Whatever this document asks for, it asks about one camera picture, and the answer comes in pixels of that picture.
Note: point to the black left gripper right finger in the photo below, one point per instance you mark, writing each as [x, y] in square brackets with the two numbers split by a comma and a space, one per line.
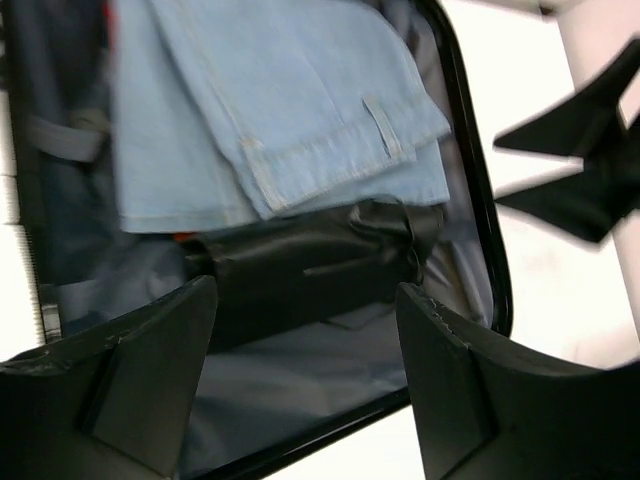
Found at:
[486, 407]

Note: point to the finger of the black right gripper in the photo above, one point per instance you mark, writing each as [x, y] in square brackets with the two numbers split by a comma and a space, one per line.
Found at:
[587, 205]
[585, 124]

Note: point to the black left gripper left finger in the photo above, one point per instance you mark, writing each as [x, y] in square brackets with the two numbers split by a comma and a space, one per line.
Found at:
[112, 402]

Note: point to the grey-lined suitcase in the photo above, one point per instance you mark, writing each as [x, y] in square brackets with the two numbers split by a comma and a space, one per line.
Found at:
[103, 304]

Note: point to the black garment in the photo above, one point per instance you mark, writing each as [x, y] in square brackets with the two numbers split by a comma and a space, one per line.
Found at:
[277, 275]

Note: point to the light blue denim jeans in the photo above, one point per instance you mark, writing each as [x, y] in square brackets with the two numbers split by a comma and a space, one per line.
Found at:
[225, 113]

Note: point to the red cloth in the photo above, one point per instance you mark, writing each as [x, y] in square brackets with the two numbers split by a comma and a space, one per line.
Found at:
[110, 25]

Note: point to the orange patterned towel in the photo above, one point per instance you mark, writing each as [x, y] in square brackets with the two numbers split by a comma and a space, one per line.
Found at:
[182, 237]

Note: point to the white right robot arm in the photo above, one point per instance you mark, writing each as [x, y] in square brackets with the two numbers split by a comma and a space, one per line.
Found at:
[593, 33]

